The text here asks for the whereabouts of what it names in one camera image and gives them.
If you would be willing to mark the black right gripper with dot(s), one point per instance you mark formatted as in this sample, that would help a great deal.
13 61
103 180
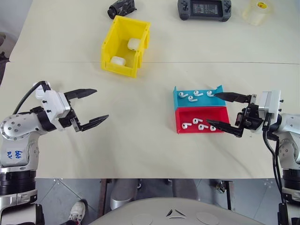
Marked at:
252 117

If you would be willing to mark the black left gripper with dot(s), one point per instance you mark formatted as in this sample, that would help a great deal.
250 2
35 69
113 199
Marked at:
74 118

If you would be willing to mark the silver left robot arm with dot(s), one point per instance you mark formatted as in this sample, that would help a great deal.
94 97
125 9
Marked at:
16 127

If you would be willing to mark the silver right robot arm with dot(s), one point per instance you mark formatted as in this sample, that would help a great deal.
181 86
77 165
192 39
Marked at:
289 131

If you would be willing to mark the white earbud case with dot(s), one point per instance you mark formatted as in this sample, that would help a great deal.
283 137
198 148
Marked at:
118 61
133 43

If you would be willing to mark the yellow plastic bin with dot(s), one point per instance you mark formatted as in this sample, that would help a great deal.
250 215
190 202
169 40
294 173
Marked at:
110 44

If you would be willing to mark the red plastic tray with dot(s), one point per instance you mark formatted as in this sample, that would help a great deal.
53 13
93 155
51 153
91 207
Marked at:
218 116

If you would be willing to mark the white earbud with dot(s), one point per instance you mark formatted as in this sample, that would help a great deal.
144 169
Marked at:
201 126
195 120
209 93
192 98
197 93
181 94
185 125
212 128

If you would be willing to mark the blue plastic tray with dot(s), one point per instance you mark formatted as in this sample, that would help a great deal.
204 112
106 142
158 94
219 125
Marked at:
204 103

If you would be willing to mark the grey rounded robot leg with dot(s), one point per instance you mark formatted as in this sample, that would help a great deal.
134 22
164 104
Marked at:
123 194

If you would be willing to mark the translucent tape roll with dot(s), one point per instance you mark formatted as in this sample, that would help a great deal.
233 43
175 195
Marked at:
256 12

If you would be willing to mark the white sneaker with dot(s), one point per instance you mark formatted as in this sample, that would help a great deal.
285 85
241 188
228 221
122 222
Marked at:
77 211

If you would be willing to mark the dark grey handheld controller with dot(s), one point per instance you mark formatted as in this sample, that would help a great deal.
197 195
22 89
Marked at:
204 10

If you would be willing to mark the black crumpled plastic bag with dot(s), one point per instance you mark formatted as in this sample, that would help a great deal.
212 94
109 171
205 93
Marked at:
120 8

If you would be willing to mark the grey robot torso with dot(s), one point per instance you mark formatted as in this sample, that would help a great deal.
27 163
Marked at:
173 212

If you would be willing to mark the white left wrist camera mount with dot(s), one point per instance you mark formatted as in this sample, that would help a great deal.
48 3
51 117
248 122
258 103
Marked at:
55 103

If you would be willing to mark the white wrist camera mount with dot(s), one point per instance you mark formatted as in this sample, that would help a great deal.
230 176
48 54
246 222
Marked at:
269 102
55 103

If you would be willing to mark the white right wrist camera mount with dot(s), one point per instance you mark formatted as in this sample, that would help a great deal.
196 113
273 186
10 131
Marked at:
269 102

